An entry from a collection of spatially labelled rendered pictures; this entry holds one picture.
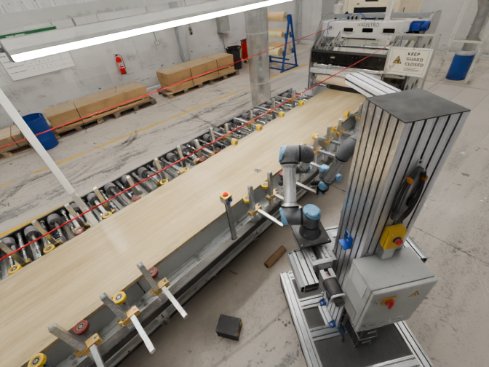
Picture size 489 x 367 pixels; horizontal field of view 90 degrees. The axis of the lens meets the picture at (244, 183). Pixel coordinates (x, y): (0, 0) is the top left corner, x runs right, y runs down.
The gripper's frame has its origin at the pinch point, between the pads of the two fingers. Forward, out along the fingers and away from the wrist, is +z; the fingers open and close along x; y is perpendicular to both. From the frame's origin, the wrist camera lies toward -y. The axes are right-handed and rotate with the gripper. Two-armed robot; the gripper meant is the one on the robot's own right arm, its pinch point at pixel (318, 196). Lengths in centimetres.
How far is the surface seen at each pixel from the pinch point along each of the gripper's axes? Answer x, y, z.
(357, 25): 253, -104, -95
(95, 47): 74, -742, -67
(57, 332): -204, -33, -30
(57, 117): -105, -624, 35
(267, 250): -36, -38, 83
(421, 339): -18, 117, 83
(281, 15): 547, -480, -70
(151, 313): -165, -31, 13
